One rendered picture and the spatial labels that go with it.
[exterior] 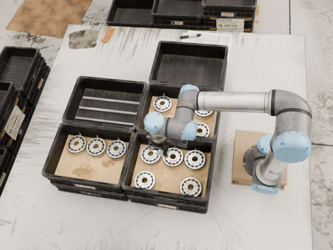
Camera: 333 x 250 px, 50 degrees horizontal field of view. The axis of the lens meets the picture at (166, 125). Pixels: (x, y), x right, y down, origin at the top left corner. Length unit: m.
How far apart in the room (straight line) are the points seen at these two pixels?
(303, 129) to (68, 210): 1.25
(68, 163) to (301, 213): 1.18
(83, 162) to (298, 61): 1.40
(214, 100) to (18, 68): 2.03
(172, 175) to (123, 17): 1.87
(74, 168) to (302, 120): 1.15
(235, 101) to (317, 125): 1.69
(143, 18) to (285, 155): 2.24
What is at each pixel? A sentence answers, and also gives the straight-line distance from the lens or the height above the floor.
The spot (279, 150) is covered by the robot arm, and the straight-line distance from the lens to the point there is 1.21.
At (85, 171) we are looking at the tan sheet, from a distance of 1.85.
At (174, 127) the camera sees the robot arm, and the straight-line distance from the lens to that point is 1.29.
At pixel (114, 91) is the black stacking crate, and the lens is 2.05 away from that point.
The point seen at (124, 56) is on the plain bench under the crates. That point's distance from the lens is 2.37.
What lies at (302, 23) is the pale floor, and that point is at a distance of 3.57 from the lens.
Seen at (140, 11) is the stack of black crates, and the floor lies 0.27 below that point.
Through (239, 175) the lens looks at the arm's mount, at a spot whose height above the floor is 0.79.
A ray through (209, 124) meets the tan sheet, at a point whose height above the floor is 0.83.
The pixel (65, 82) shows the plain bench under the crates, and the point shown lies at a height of 0.70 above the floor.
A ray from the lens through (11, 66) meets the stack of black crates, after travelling 3.09.
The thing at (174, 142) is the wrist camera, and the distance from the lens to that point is 1.46.
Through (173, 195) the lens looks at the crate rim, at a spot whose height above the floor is 0.93.
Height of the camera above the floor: 2.45
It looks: 60 degrees down
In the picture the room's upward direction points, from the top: 11 degrees counter-clockwise
